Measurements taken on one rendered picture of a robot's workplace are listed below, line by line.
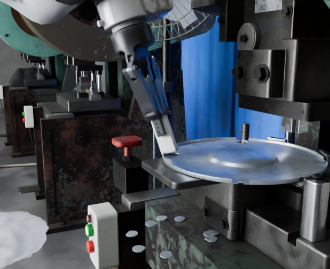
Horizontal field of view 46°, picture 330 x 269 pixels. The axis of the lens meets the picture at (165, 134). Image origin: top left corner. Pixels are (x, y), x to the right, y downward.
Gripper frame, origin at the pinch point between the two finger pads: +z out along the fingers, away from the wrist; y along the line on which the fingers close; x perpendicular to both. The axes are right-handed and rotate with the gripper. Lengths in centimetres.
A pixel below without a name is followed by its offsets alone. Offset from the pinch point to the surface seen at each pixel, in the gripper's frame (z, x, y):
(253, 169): 9.0, 14.7, 4.6
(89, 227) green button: 15.6, -24.8, -3.4
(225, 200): 13.7, 8.3, 3.6
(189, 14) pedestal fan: -31, -4, -73
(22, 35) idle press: -90, -179, -220
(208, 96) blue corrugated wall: 8, -45, -239
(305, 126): 6.7, 24.0, -9.0
